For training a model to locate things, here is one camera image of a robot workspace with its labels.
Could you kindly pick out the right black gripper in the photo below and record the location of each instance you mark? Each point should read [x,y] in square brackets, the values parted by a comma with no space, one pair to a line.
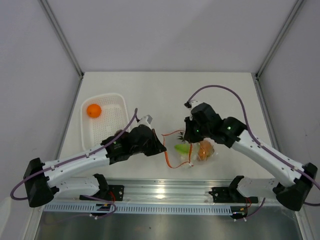
[189,136]

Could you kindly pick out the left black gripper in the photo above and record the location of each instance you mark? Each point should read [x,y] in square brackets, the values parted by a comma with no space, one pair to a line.
[160,147]

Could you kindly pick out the green white cabbage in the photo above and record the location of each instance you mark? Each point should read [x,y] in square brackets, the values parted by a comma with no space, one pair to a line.
[182,148]

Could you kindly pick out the clear zip bag orange zipper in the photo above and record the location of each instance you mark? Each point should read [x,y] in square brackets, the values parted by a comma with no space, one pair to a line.
[173,159]

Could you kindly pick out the small orange pineapple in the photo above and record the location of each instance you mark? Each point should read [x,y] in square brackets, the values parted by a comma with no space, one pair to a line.
[199,152]

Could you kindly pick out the orange fruit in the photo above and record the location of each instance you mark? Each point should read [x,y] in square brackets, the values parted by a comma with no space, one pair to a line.
[94,110]

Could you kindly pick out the dark red fruit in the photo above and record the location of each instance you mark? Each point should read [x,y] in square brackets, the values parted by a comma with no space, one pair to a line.
[118,132]

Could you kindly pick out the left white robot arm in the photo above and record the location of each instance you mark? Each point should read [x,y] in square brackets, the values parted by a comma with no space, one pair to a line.
[44,181]

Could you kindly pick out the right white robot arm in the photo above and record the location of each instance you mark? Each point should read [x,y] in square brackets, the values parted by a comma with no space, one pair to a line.
[291,181]

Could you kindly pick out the white perforated plastic basket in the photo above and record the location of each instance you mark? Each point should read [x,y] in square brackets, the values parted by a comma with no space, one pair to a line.
[113,117]

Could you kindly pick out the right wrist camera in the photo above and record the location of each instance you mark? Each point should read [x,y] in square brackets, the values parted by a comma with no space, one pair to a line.
[192,104]

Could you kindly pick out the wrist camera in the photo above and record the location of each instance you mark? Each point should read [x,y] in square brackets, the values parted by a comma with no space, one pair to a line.
[192,104]
[146,121]

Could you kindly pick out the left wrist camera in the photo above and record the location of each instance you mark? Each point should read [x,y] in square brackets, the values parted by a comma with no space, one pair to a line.
[146,121]

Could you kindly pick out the aluminium mounting rail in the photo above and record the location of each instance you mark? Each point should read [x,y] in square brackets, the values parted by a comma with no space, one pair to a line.
[135,191]

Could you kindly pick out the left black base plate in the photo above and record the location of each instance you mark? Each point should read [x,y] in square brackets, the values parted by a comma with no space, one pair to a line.
[113,194]

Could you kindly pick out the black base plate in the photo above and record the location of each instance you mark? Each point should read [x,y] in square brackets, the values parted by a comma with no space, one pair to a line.
[113,194]
[222,195]

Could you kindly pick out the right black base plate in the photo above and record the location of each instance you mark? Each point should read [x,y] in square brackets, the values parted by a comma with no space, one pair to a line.
[222,195]

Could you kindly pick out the slotted grey cable duct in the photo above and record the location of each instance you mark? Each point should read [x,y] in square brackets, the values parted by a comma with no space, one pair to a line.
[133,208]

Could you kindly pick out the left aluminium frame post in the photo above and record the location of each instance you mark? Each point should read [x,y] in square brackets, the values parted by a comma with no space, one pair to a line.
[52,19]

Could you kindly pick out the aluminium frame post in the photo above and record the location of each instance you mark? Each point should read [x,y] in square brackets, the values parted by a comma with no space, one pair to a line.
[280,37]
[52,19]

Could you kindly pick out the right aluminium frame post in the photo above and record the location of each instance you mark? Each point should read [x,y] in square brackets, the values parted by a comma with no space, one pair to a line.
[280,37]

